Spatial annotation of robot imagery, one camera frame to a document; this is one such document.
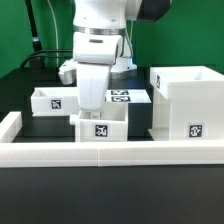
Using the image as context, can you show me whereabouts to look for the white front drawer tray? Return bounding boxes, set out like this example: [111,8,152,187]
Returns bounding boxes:
[70,102,128,142]

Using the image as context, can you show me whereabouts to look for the white drawer cabinet box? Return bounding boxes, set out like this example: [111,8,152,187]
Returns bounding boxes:
[149,66,224,141]

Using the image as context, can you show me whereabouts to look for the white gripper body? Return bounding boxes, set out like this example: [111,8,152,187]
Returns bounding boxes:
[73,32,123,112]

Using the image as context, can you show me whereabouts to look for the white drawer tray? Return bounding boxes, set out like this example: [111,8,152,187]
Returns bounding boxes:
[70,102,128,142]
[30,87,79,117]

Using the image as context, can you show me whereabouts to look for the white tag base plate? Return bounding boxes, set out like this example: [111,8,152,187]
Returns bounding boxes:
[106,89,151,103]

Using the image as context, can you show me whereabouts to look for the white U-shaped border fence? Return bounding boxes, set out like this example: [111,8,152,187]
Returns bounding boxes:
[0,112,224,168]

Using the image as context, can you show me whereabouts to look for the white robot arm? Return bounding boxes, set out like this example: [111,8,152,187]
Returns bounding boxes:
[59,0,172,112]

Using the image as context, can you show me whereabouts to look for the black cable with connector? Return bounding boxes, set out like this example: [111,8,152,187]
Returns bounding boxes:
[20,49,75,70]

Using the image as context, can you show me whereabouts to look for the white thin cable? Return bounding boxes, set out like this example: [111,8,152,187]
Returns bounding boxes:
[46,0,60,68]

